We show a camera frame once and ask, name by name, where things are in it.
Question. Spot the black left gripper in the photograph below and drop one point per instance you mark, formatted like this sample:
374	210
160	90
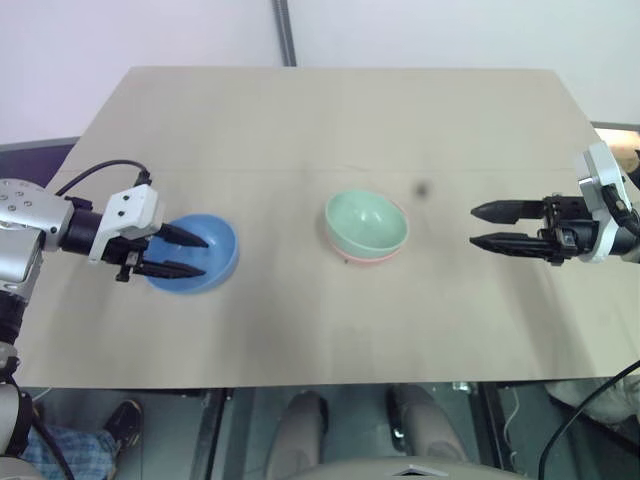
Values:
122	252

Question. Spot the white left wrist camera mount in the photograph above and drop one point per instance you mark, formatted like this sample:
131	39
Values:
131	207

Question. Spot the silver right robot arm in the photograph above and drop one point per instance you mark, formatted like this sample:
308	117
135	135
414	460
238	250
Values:
627	242

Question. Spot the beige cloth bundle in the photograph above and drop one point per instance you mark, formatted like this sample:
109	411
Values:
615	400

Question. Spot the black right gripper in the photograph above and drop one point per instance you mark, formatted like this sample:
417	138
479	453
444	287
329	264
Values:
570	235

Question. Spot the dark rounded grey shape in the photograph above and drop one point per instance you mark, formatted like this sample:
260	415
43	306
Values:
425	425
297	430

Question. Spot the blue plaid trouser leg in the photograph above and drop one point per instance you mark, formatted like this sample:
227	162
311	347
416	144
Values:
75	450

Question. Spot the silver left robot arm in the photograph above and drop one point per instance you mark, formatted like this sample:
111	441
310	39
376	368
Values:
25	210

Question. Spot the grey metal pole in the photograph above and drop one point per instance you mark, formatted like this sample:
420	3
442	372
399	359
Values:
284	30

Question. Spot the black shoe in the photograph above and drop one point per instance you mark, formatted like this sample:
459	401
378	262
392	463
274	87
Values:
124	422

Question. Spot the black table frame leg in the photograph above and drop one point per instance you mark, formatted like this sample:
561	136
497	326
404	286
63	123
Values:
210	430
497	425

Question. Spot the green bowl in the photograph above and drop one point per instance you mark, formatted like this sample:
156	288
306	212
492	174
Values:
365	225

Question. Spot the blue bowl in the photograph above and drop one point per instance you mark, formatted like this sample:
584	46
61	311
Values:
220	250

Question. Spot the bystander bare forearm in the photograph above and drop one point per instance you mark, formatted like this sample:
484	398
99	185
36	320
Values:
620	139

